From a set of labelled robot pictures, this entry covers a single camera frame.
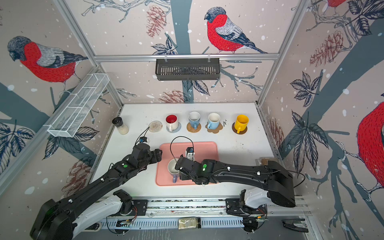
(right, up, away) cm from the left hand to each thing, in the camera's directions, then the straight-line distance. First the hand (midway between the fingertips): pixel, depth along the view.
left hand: (159, 149), depth 84 cm
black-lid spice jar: (-29, +11, +15) cm, 34 cm away
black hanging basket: (+13, +54, +23) cm, 60 cm away
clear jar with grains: (+61, -7, +1) cm, 62 cm away
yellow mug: (+52, +15, +14) cm, 55 cm away
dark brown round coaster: (+48, +9, +19) cm, 53 cm away
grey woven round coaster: (+6, +9, +19) cm, 22 cm away
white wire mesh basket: (-42, +25, -6) cm, 49 cm away
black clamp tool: (+64, -30, -17) cm, 73 cm away
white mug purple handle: (+7, -12, +2) cm, 14 cm away
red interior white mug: (+4, +16, +20) cm, 26 cm away
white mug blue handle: (+20, +17, +17) cm, 31 cm away
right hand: (+14, -10, -8) cm, 19 cm away
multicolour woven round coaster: (-9, +12, +23) cm, 27 cm away
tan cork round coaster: (+18, +10, +21) cm, 29 cm away
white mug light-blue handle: (+33, +16, +14) cm, 39 cm away
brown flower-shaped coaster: (+35, +9, +19) cm, 41 cm away
